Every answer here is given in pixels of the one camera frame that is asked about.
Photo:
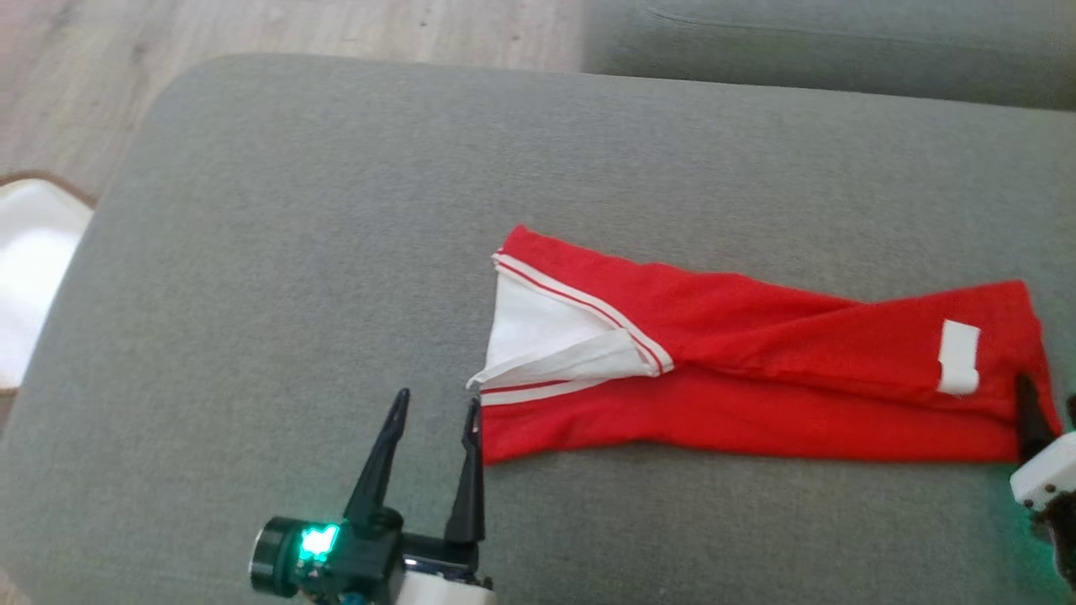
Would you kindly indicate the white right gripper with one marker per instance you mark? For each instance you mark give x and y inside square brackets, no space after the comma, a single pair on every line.
[1051,479]

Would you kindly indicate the white laundry basket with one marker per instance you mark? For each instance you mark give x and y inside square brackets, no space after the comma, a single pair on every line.
[34,269]

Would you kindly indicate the red garment with white trim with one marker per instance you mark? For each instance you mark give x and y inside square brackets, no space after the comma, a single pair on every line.
[756,403]

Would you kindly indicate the grey sofa seat cushion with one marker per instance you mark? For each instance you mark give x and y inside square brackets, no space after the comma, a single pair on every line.
[841,59]
[336,252]

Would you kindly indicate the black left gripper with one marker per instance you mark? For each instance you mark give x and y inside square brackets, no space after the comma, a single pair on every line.
[370,563]

